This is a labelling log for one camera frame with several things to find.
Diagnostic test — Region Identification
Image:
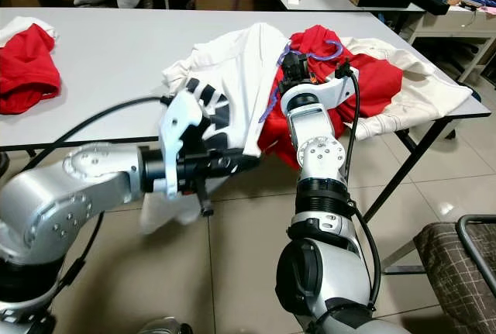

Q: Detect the black table leg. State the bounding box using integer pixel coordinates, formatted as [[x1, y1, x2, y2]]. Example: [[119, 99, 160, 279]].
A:
[[360, 117, 454, 222]]

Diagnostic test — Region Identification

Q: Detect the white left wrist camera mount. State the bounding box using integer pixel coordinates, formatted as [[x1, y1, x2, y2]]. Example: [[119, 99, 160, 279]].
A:
[[159, 78, 231, 198]]

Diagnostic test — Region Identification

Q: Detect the purple clothes hanger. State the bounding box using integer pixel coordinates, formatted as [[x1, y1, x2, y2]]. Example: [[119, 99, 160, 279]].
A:
[[267, 38, 343, 122]]

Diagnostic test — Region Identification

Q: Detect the small white garment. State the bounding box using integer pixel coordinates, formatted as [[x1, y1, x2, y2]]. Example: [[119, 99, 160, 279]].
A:
[[0, 16, 59, 44]]

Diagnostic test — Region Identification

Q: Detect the white shirt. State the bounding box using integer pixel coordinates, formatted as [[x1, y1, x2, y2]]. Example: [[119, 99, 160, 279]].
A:
[[139, 22, 291, 234]]

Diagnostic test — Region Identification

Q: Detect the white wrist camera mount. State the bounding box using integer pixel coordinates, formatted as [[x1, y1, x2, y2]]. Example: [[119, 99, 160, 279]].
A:
[[310, 67, 359, 110], [159, 78, 231, 198]]

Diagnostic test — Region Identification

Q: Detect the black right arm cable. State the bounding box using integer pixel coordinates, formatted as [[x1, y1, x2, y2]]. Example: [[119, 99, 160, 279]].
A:
[[343, 61, 384, 308]]

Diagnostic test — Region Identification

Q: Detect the plain red garment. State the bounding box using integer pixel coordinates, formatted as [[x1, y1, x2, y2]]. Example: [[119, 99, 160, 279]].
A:
[[0, 24, 61, 115]]

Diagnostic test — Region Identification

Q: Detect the plaid cushioned chair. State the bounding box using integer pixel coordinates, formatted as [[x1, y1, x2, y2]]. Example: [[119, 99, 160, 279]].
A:
[[415, 214, 496, 334]]

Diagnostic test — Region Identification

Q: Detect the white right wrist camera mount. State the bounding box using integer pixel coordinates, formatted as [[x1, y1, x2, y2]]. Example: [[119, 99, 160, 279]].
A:
[[310, 67, 359, 110]]

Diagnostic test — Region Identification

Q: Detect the red printed t-shirt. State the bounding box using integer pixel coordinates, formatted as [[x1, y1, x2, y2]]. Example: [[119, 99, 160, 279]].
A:
[[256, 24, 404, 170]]

